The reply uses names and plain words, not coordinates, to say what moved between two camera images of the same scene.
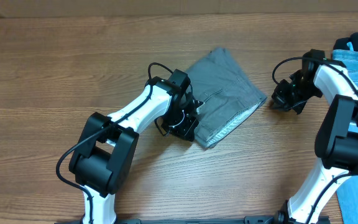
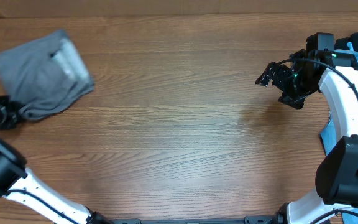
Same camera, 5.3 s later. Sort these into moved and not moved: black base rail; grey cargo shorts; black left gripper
Moved: grey cargo shorts; black left gripper
Not moved: black base rail
